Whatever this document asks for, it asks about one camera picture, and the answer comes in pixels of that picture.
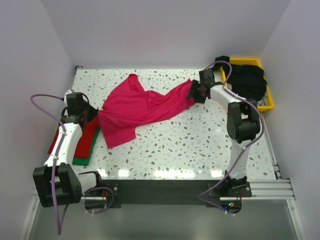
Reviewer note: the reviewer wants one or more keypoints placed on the green folded t shirt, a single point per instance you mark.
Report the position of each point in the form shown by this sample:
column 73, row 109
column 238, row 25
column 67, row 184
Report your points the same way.
column 84, row 161

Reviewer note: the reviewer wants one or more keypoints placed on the aluminium frame rail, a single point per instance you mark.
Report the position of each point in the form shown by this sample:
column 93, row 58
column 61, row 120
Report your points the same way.
column 278, row 189

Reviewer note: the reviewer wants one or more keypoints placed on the pink t shirt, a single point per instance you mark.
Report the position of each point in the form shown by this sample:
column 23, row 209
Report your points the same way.
column 129, row 106

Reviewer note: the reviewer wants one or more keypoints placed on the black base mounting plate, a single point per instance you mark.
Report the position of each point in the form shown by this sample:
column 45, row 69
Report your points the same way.
column 115, row 193

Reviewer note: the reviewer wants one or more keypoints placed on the black t shirt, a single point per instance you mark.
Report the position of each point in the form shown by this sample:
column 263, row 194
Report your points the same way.
column 244, row 76

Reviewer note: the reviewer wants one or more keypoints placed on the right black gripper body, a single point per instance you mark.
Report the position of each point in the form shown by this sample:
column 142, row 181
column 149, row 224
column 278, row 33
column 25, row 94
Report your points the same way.
column 196, row 91

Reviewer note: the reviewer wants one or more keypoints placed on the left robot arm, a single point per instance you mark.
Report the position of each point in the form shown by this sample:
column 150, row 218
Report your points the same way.
column 56, row 182

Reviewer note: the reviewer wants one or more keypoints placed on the grey t shirt in bin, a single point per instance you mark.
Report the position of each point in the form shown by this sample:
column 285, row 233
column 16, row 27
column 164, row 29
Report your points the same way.
column 264, row 100

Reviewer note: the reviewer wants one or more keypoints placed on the red folded t shirt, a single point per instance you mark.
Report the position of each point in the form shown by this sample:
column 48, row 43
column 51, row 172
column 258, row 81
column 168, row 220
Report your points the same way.
column 85, row 140

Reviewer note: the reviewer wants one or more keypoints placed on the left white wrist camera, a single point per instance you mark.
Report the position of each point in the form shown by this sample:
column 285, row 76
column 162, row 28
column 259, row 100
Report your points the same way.
column 69, row 91

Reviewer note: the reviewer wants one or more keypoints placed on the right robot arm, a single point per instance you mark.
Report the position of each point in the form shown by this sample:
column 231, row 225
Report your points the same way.
column 243, row 127

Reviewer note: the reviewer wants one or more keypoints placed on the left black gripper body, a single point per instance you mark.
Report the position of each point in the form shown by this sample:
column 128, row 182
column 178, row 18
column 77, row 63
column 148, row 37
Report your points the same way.
column 89, row 110

